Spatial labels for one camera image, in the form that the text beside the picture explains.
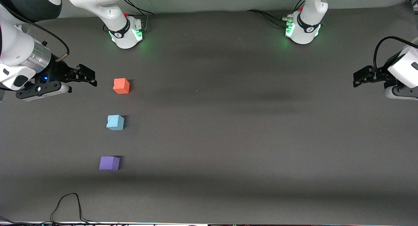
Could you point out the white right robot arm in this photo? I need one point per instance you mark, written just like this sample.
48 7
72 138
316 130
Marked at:
19 56

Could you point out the purple foam block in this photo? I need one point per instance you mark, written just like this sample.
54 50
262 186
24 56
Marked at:
109 163

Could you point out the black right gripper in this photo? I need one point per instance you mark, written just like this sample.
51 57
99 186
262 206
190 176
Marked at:
57 72

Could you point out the light blue foam block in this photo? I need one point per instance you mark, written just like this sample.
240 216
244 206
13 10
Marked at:
115 122

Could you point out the orange foam block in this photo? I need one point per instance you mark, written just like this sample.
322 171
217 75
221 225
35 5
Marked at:
121 86

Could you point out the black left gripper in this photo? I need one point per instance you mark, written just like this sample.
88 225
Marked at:
380 74

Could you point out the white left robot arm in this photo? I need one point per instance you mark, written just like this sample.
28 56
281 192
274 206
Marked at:
307 20

